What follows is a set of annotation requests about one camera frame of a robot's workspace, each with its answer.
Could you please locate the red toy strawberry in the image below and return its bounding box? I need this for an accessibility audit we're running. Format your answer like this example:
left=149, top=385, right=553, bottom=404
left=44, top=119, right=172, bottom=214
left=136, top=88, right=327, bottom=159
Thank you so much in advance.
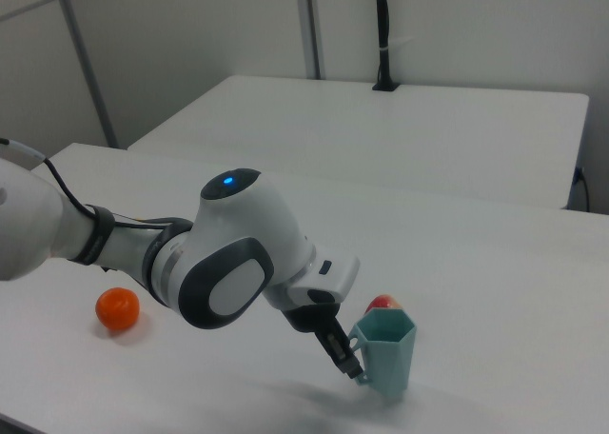
left=365, top=293, right=405, bottom=315

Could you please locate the black pole with base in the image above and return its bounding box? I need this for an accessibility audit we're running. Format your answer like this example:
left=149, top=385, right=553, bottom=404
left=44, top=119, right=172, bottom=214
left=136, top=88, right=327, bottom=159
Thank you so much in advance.
left=371, top=0, right=401, bottom=93

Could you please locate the black plug with cable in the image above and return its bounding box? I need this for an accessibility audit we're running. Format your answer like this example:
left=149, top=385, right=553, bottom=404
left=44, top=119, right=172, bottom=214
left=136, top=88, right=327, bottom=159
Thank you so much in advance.
left=572, top=166, right=592, bottom=212

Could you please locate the white rectangular table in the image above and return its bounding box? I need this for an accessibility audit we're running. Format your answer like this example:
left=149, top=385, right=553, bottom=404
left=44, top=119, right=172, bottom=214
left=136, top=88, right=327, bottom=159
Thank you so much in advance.
left=126, top=74, right=591, bottom=211

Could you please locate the upright grey metal frame post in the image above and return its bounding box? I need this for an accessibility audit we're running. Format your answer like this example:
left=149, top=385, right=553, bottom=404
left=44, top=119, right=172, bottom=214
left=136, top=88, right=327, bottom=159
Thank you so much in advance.
left=294, top=0, right=327, bottom=80

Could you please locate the teal hexagonal mug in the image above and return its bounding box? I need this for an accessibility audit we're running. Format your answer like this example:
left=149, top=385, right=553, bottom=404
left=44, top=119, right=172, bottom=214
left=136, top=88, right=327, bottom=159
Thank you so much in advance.
left=346, top=307, right=419, bottom=399

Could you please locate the slanted grey metal frame post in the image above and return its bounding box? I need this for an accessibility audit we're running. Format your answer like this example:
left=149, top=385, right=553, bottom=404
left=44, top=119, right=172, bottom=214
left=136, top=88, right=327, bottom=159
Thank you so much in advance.
left=50, top=0, right=119, bottom=149

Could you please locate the orange toy fruit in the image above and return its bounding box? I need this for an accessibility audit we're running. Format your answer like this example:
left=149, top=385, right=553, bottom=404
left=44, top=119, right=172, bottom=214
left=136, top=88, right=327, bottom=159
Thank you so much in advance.
left=95, top=286, right=141, bottom=331

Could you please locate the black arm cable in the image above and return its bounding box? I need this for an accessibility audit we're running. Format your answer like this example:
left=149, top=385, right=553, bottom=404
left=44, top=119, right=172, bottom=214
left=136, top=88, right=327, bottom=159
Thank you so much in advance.
left=0, top=137, right=144, bottom=226

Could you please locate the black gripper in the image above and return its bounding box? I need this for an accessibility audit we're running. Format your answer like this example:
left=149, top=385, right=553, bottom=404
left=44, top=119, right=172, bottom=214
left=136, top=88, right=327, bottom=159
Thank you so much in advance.
left=283, top=302, right=366, bottom=379

